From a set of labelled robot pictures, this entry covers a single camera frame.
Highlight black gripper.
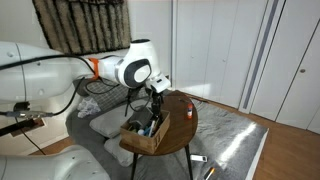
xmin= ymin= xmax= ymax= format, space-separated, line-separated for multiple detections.
xmin=151 ymin=92 xmax=163 ymax=116

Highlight grey mesh pen basket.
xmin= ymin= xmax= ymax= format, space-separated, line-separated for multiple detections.
xmin=128 ymin=106 xmax=153 ymax=129

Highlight white remote on rug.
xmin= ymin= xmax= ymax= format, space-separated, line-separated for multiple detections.
xmin=190 ymin=154 xmax=208 ymax=162

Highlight crumpled white plastic bag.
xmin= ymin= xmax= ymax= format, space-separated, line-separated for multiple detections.
xmin=77 ymin=97 xmax=101 ymax=118

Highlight round wooden side table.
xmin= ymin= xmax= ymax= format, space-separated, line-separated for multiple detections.
xmin=120 ymin=90 xmax=198 ymax=180

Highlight orange capped glue stick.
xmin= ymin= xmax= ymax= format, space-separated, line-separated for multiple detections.
xmin=187 ymin=102 xmax=193 ymax=119

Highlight grey pillow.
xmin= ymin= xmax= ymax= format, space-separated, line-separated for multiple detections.
xmin=89 ymin=99 xmax=146 ymax=138

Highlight orange tipped marker on rug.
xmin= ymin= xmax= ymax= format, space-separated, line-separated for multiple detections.
xmin=204 ymin=167 xmax=215 ymax=180

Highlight woven wall hanging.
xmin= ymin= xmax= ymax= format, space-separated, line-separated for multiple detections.
xmin=32 ymin=0 xmax=131 ymax=55

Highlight white closet doors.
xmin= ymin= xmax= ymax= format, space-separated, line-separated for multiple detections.
xmin=173 ymin=0 xmax=320 ymax=133

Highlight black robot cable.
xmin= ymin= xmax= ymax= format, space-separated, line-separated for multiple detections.
xmin=0 ymin=54 xmax=121 ymax=118

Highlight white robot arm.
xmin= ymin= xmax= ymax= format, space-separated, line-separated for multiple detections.
xmin=0 ymin=39 xmax=171 ymax=180

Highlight grey checkered cushion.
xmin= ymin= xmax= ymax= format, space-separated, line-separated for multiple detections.
xmin=81 ymin=78 xmax=151 ymax=112

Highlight grey shaggy rug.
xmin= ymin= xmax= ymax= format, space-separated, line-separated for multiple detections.
xmin=66 ymin=100 xmax=268 ymax=180

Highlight cardboard box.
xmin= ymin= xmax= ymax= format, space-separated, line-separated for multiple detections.
xmin=120 ymin=110 xmax=170 ymax=154

